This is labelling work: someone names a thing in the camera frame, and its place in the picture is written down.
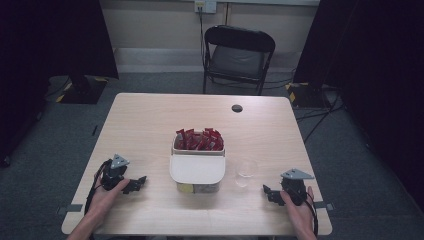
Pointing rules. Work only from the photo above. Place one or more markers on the person's left hand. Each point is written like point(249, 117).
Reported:
point(103, 201)

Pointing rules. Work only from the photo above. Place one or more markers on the white wall socket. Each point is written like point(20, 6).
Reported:
point(205, 5)

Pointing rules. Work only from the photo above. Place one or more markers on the dark curtain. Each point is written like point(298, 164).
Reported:
point(50, 50)
point(376, 66)

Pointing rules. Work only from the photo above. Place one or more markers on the black folding chair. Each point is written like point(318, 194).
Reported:
point(238, 60)

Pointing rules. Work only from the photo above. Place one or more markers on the clear plastic cup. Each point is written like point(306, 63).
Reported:
point(246, 171)

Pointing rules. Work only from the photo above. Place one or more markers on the white storage box with lid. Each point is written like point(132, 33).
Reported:
point(197, 168)

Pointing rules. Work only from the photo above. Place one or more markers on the bunch of red packets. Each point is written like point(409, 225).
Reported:
point(200, 140)

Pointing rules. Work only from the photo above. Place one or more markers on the person's right hand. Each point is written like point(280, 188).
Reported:
point(300, 215)

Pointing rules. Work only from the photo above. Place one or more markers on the black stand base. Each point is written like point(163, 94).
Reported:
point(305, 95)
point(81, 90)

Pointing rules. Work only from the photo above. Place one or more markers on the grey table edge bracket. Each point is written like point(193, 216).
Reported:
point(325, 205)
point(70, 209)

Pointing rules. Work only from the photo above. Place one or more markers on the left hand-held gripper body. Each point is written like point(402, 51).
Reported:
point(113, 173)

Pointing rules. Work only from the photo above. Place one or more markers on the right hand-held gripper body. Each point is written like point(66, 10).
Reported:
point(294, 188)

